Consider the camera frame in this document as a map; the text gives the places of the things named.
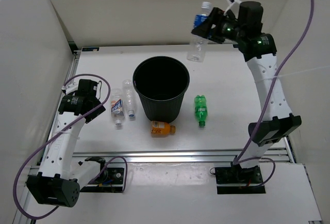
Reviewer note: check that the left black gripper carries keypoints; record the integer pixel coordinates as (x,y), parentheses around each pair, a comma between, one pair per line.
(95,114)

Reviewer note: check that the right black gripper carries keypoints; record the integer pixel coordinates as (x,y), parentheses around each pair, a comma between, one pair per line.
(203,30)

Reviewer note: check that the clear bottle blue label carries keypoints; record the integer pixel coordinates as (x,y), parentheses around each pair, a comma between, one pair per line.
(197,44)

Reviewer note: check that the green soda bottle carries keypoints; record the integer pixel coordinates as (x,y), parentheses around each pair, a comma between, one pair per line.
(201,110)

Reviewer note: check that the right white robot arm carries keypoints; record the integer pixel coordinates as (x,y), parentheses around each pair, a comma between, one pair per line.
(259,51)

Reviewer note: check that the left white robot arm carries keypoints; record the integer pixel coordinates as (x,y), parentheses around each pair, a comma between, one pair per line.
(56,182)

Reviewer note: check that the black plastic waste bin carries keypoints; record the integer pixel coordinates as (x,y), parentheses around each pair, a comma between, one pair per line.
(161,83)

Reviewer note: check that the left blue corner label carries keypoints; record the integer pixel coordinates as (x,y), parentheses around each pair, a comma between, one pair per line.
(90,49)

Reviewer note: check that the clear empty water bottle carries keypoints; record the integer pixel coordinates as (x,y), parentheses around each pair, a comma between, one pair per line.
(130,100)

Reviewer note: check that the orange juice bottle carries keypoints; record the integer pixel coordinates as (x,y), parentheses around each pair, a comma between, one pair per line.
(162,128)

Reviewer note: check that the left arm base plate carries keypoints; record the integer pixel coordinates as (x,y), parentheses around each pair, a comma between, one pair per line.
(113,184)

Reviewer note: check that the aluminium front rail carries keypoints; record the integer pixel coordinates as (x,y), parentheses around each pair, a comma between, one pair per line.
(192,156)

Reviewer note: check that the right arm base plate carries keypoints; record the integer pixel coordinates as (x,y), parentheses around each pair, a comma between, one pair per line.
(234,180)

